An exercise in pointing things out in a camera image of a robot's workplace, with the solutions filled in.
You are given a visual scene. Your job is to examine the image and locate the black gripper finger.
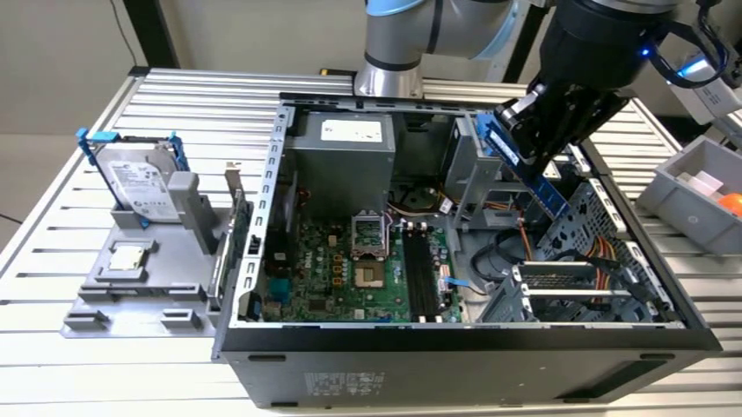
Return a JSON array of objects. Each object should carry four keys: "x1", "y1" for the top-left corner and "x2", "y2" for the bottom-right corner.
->
[
  {"x1": 496, "y1": 83, "x2": 550, "y2": 164},
  {"x1": 524, "y1": 88, "x2": 631, "y2": 175}
]

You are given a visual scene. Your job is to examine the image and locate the blue RAM stick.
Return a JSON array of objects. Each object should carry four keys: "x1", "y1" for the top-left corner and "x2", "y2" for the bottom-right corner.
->
[
  {"x1": 105, "y1": 284, "x2": 199, "y2": 301},
  {"x1": 474, "y1": 113, "x2": 572, "y2": 222}
]

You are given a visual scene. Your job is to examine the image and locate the black RAM slot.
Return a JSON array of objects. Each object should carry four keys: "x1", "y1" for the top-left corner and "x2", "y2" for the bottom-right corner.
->
[
  {"x1": 410, "y1": 225, "x2": 428, "y2": 323},
  {"x1": 402, "y1": 225, "x2": 422, "y2": 323},
  {"x1": 423, "y1": 225, "x2": 446, "y2": 323},
  {"x1": 418, "y1": 225, "x2": 438, "y2": 323}
]

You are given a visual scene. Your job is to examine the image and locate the blue drive bay latch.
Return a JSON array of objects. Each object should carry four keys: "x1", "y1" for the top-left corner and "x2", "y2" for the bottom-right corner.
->
[{"x1": 472, "y1": 112, "x2": 507, "y2": 160}]

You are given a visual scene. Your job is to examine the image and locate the dark object with red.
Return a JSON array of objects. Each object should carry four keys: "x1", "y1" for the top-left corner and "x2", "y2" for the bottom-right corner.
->
[{"x1": 721, "y1": 41, "x2": 742, "y2": 90}]

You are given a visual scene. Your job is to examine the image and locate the black cooler fan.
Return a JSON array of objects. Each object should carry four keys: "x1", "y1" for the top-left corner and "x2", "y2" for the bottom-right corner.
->
[{"x1": 388, "y1": 182, "x2": 448, "y2": 215}]

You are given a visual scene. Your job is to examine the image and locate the white small boxes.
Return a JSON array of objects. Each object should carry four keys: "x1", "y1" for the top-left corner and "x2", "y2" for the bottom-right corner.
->
[{"x1": 675, "y1": 170, "x2": 725, "y2": 197}]

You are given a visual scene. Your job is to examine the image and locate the gray plastic bin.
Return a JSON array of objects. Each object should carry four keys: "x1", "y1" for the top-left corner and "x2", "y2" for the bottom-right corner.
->
[{"x1": 634, "y1": 134, "x2": 742, "y2": 258}]

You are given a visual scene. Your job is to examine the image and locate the orange round object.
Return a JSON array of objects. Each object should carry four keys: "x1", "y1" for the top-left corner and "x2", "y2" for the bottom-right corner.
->
[{"x1": 714, "y1": 193, "x2": 742, "y2": 218}]

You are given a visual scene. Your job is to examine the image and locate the gray power supply unit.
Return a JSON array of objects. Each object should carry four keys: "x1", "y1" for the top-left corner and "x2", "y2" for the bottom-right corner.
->
[{"x1": 282, "y1": 110, "x2": 399, "y2": 218}]

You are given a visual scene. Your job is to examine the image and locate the gray disk bay cage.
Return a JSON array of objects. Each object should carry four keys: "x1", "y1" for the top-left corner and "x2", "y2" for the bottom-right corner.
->
[{"x1": 478, "y1": 259, "x2": 683, "y2": 326}]

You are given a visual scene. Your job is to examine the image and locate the metal socket cover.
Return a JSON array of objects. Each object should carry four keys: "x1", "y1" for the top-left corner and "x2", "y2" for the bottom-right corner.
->
[{"x1": 350, "y1": 208, "x2": 388, "y2": 261}]

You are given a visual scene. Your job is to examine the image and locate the CPU socket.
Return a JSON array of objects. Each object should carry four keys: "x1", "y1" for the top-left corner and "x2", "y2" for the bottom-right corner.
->
[{"x1": 351, "y1": 259, "x2": 387, "y2": 290}]

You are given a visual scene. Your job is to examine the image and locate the black case fan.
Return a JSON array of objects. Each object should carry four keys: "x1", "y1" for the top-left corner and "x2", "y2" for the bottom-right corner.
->
[{"x1": 276, "y1": 171, "x2": 303, "y2": 244}]

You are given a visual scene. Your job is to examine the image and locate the green motherboard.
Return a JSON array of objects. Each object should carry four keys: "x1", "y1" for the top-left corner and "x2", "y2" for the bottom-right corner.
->
[{"x1": 263, "y1": 219, "x2": 464, "y2": 323}]

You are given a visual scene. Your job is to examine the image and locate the black open PC case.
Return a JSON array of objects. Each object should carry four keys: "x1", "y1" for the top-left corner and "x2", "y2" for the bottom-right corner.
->
[{"x1": 208, "y1": 90, "x2": 723, "y2": 409}]

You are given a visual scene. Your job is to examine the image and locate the hard disk in blue carrier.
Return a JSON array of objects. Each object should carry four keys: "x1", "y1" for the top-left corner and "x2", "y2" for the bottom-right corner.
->
[{"x1": 75, "y1": 127, "x2": 189, "y2": 227}]

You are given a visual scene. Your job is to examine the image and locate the gray parts rack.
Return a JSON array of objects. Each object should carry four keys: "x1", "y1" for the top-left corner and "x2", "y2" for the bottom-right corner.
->
[{"x1": 60, "y1": 171, "x2": 232, "y2": 341}]

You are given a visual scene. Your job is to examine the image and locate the silver CPU chip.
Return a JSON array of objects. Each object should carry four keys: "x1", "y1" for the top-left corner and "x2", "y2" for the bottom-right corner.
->
[{"x1": 109, "y1": 245, "x2": 151, "y2": 271}]

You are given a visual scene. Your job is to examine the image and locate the black cable with blue stripe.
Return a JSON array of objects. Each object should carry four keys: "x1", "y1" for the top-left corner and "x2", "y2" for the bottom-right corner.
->
[{"x1": 647, "y1": 0, "x2": 733, "y2": 90}]

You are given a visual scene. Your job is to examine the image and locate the black frame post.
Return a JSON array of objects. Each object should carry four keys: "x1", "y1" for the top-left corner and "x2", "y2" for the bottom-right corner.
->
[
  {"x1": 119, "y1": 0, "x2": 181, "y2": 70},
  {"x1": 499, "y1": 0, "x2": 552, "y2": 84}
]

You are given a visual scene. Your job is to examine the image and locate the gray drive bay bracket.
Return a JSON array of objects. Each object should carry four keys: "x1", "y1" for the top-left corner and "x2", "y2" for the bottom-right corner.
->
[{"x1": 443, "y1": 110, "x2": 584, "y2": 230}]

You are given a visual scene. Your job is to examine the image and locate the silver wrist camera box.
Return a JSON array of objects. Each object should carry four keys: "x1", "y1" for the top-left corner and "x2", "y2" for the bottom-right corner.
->
[{"x1": 665, "y1": 55, "x2": 742, "y2": 128}]

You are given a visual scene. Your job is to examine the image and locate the gray slatted metal frame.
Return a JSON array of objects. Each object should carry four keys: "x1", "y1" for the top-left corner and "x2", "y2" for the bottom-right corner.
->
[{"x1": 703, "y1": 116, "x2": 742, "y2": 154}]

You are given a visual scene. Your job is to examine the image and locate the orange flat wire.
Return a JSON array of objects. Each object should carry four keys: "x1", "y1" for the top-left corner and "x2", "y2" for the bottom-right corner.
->
[{"x1": 484, "y1": 199, "x2": 534, "y2": 261}]

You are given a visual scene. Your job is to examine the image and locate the red yellow power wires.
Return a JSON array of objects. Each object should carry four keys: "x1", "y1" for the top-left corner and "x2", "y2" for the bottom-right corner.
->
[{"x1": 582, "y1": 236, "x2": 621, "y2": 293}]

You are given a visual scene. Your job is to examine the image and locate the black looped wire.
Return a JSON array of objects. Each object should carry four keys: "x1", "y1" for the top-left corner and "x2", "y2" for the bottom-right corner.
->
[{"x1": 470, "y1": 236, "x2": 526, "y2": 286}]

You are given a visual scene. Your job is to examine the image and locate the black wire with blue tab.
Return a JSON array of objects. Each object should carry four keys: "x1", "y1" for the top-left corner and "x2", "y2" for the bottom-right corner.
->
[{"x1": 440, "y1": 275, "x2": 506, "y2": 301}]

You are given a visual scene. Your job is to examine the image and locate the graphics card with metal bracket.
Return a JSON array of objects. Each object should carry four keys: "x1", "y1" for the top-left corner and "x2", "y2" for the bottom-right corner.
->
[{"x1": 208, "y1": 161, "x2": 256, "y2": 314}]

